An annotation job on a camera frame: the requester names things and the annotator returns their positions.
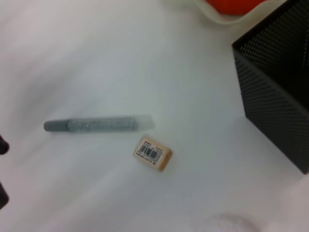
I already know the grey glitter pen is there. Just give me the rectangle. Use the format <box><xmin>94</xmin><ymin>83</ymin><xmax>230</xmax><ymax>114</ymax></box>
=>
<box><xmin>43</xmin><ymin>114</ymin><xmax>155</xmax><ymax>134</ymax></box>

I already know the black mesh pen holder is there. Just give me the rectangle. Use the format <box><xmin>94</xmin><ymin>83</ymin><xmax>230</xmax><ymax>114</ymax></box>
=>
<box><xmin>231</xmin><ymin>0</ymin><xmax>309</xmax><ymax>175</ymax></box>

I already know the beige eraser with barcode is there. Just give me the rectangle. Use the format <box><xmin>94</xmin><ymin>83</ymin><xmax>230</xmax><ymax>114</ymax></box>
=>
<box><xmin>132</xmin><ymin>136</ymin><xmax>173</xmax><ymax>173</ymax></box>

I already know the orange fruit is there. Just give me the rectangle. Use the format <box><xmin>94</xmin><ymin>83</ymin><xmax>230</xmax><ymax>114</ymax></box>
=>
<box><xmin>205</xmin><ymin>0</ymin><xmax>264</xmax><ymax>16</ymax></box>

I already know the pale green glass fruit plate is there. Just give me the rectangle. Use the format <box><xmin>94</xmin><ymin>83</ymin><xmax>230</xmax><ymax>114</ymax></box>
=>
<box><xmin>166</xmin><ymin>0</ymin><xmax>288</xmax><ymax>26</ymax></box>

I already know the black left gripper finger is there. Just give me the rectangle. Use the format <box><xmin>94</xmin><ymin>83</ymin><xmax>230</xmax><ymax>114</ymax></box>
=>
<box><xmin>0</xmin><ymin>180</ymin><xmax>10</xmax><ymax>210</ymax></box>
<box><xmin>0</xmin><ymin>134</ymin><xmax>11</xmax><ymax>156</ymax></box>

